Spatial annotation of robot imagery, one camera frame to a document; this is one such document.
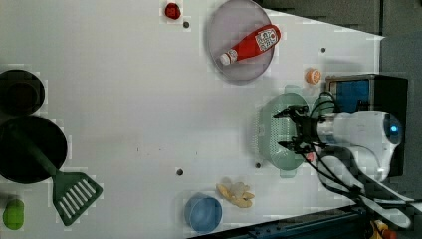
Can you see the yellow toy banana bunch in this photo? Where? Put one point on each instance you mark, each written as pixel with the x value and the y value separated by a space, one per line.
pixel 238 194

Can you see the red strawberry toy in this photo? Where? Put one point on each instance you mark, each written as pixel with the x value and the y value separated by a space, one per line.
pixel 311 157

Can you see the small black pot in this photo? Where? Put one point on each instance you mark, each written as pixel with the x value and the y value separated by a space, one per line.
pixel 21 92

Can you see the red ketchup bottle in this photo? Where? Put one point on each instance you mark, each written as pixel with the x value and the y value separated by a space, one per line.
pixel 255 44

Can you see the blue metal frame rail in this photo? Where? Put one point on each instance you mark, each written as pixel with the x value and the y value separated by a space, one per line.
pixel 349 222

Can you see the green toy pepper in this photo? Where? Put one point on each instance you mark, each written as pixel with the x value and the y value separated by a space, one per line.
pixel 13 215

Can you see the grey round plate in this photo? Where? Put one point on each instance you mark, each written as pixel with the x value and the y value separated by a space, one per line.
pixel 229 24

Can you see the black silver toaster oven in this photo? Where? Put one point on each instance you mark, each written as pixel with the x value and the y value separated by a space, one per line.
pixel 371 93

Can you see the blue plastic bowl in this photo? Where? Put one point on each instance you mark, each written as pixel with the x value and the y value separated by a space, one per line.
pixel 203 213

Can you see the dark green slotted spatula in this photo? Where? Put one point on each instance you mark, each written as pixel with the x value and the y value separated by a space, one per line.
pixel 73 192

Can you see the orange slice toy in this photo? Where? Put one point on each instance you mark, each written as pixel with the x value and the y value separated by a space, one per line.
pixel 313 76

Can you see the mint green plastic strainer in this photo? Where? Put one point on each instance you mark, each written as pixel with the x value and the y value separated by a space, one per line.
pixel 269 131

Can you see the mint green plastic cup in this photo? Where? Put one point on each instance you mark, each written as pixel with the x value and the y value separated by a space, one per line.
pixel 324 104

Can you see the black frying pan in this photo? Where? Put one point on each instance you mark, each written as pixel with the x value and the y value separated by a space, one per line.
pixel 16 164

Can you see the red toy fruit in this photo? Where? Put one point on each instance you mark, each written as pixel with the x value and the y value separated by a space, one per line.
pixel 172 11

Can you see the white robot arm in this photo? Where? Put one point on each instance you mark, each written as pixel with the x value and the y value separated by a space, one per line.
pixel 353 157

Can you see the yellow red emergency button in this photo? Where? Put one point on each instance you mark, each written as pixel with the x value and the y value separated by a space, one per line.
pixel 381 231

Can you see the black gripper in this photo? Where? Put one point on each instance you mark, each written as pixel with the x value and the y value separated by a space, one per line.
pixel 306 128

